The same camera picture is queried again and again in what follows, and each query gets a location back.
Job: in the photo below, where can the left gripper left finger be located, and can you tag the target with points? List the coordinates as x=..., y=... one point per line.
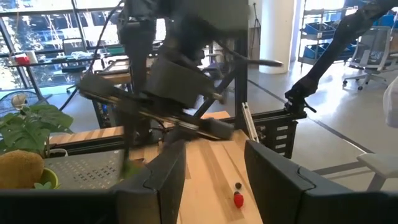
x=161, y=186

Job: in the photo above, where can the white round pillar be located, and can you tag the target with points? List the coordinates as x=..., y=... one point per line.
x=276, y=34

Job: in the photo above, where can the black desk with clutter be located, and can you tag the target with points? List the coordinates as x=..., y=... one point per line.
x=46, y=62

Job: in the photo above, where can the blueberry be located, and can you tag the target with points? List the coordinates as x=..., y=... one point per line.
x=238, y=185

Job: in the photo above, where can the grey perforated metal shelf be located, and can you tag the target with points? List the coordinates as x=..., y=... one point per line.
x=87, y=169

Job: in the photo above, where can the red raspberry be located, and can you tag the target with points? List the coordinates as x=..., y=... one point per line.
x=238, y=199

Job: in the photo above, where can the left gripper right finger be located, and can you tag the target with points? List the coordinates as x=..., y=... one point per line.
x=273, y=186

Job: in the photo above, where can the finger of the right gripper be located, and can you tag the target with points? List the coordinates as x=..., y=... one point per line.
x=174, y=135
x=130, y=140

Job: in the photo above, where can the round floor fan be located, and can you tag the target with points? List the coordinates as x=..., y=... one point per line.
x=18, y=101

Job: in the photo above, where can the white bench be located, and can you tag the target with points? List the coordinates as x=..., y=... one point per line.
x=381, y=166

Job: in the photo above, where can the black diagonal support strut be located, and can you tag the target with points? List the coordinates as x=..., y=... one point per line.
x=329, y=53

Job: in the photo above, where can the green plant in white pot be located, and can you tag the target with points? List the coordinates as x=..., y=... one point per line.
x=31, y=127

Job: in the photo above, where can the rack with blue bins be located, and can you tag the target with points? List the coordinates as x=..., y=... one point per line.
x=323, y=34

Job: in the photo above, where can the silver aluminium frame post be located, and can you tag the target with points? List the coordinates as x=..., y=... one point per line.
x=250, y=123

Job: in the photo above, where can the small red box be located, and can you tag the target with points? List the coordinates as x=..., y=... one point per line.
x=22, y=59

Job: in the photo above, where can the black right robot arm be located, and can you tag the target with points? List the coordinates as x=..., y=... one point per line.
x=192, y=18

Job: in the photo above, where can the grey office chair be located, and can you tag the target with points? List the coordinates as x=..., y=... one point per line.
x=370, y=53

